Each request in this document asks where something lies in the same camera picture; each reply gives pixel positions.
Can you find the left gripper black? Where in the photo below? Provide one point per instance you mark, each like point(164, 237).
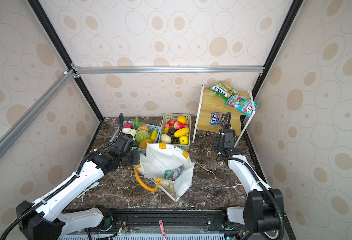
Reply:
point(137, 159)

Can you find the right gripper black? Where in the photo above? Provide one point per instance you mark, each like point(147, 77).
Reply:
point(217, 140)

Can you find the white grocery bag yellow handles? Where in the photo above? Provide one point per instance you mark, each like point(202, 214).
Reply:
point(165, 167)

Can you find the purple m&m packet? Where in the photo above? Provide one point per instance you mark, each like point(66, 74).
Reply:
point(222, 118)

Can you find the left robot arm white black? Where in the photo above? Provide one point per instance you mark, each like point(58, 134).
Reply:
point(43, 219)

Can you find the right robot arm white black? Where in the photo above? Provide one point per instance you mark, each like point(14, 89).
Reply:
point(263, 212)

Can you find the teal red candy bag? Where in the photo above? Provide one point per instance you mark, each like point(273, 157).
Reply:
point(242, 104)

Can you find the green candy bag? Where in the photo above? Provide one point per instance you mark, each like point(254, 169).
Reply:
point(223, 90)

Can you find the white radish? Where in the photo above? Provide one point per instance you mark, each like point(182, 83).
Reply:
point(131, 132)

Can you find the green cabbage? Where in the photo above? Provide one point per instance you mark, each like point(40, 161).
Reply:
point(142, 135)

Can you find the blue m&m packet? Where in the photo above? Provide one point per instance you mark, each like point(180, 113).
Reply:
point(215, 118)

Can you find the red tomato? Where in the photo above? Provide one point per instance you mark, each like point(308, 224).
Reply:
point(128, 125)

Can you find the green leaf vegetable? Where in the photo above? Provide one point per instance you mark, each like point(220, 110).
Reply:
point(137, 123)

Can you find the brown potato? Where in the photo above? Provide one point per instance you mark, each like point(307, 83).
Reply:
point(143, 128)

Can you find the yellow corn cob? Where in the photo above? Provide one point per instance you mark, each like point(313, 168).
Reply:
point(153, 135)

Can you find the small wooden side table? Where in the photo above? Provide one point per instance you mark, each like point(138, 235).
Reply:
point(209, 102)

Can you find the blue plastic basket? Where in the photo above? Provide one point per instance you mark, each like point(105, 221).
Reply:
point(151, 127)

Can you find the cream garlic bulb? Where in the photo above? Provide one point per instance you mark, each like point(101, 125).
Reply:
point(165, 138)

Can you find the white plastic spoon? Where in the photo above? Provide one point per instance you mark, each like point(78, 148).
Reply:
point(94, 185)

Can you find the long yellow fruit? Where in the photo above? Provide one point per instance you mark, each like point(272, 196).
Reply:
point(181, 132)

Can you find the orange fruit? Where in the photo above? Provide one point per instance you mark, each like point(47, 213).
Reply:
point(182, 119)

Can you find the red apple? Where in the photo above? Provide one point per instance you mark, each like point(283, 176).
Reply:
point(178, 125)

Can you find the dark passion fruit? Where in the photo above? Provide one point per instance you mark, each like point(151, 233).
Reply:
point(171, 131)

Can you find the green plastic basket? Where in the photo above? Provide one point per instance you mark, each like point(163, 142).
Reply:
point(175, 141)

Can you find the red strawberry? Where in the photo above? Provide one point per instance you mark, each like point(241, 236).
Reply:
point(171, 123)

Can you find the horizontal aluminium bar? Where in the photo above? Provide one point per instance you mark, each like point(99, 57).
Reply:
point(166, 70)

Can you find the left diagonal aluminium bar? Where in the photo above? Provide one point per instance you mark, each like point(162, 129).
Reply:
point(9, 138)

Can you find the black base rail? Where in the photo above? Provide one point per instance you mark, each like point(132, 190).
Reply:
point(167, 222)

